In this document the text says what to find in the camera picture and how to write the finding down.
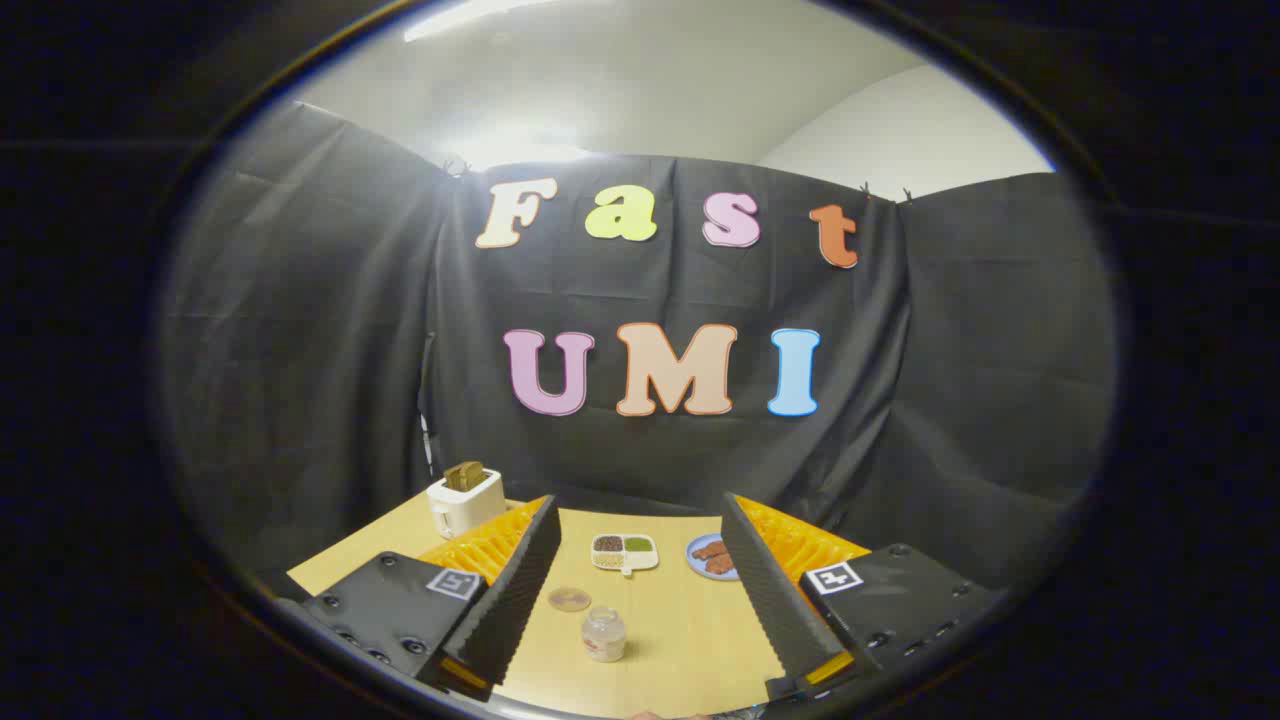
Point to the white toaster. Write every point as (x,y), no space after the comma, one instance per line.
(464,505)

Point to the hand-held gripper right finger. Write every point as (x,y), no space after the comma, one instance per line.
(775,590)

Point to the white divided dish with grains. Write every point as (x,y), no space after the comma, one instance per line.
(624,551)

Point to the black backdrop cloth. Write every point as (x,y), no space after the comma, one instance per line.
(640,340)

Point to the wooden table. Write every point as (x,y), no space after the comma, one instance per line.
(680,630)

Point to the blue plate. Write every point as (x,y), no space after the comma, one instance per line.
(700,560)

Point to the toast slice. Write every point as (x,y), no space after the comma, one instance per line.
(464,475)

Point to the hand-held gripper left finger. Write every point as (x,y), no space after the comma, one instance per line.
(515,590)

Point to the brown food pieces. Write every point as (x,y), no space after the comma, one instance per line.
(715,556)

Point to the small clear juice bottle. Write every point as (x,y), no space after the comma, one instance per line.
(604,635)

